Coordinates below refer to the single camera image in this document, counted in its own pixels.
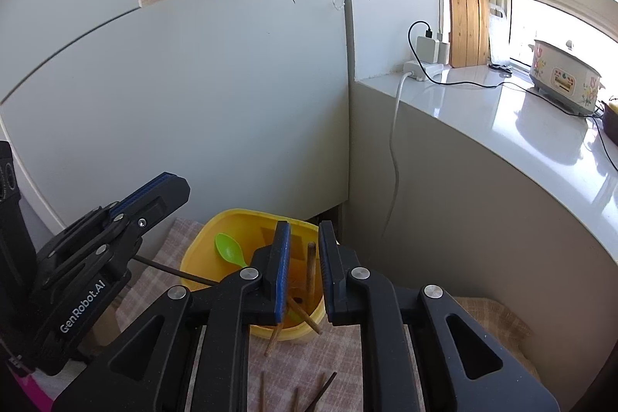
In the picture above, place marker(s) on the yellow plastic container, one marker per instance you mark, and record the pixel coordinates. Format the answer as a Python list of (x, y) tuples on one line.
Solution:
[(236, 223)]

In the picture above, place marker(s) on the single dark chopstick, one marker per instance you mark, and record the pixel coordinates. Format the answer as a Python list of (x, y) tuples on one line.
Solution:
[(174, 269)]

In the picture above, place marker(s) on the small black device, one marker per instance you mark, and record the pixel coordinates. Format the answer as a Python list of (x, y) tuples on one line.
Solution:
[(499, 68)]

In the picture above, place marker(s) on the white power strip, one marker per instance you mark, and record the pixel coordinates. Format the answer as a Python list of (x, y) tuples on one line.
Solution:
[(420, 70)]

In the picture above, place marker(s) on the brown clay pot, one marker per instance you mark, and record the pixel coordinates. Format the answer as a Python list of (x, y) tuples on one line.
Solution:
[(612, 117)]

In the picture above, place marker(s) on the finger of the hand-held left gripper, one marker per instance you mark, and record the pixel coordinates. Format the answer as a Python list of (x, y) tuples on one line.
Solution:
[(159, 199)]

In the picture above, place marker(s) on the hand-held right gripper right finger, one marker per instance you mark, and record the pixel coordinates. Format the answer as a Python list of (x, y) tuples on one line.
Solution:
[(328, 281)]

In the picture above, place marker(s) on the white charger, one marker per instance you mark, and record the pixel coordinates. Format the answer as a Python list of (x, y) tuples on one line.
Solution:
[(443, 51), (426, 50)]

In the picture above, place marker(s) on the white cabinet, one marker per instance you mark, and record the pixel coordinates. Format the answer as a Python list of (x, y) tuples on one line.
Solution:
[(193, 103)]

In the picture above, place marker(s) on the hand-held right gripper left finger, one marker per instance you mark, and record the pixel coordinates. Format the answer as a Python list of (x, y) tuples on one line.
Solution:
[(282, 281)]

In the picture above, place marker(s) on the white floral slow cooker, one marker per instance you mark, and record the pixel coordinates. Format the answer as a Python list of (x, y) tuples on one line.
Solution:
[(565, 79)]

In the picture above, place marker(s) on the pink plaid cloth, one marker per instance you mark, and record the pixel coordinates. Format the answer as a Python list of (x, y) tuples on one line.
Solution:
[(299, 359)]

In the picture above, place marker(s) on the green plastic spoon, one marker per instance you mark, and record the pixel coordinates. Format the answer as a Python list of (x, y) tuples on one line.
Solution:
[(229, 247)]

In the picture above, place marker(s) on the white window sill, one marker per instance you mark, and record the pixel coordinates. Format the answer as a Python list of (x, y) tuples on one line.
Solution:
[(483, 112)]

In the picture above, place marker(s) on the bunch of wooden chopsticks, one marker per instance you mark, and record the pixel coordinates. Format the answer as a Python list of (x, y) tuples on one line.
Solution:
[(311, 267)]

